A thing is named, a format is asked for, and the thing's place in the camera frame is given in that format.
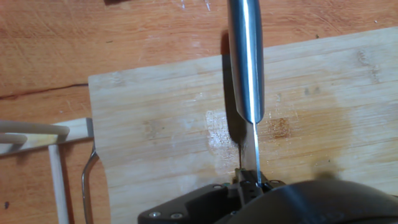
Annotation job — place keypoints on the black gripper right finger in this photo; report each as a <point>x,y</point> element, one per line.
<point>311,202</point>

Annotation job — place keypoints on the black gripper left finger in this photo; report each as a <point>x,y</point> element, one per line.
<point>192,208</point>

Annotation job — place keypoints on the steel cleaver knife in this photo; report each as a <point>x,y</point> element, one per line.
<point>245,62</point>

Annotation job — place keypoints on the light bamboo cutting board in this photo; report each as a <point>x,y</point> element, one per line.
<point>311,109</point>

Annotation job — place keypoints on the wooden dish rack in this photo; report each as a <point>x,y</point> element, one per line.
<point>74,130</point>

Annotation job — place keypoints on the large reddish wooden board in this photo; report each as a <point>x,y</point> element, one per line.
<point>93,37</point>

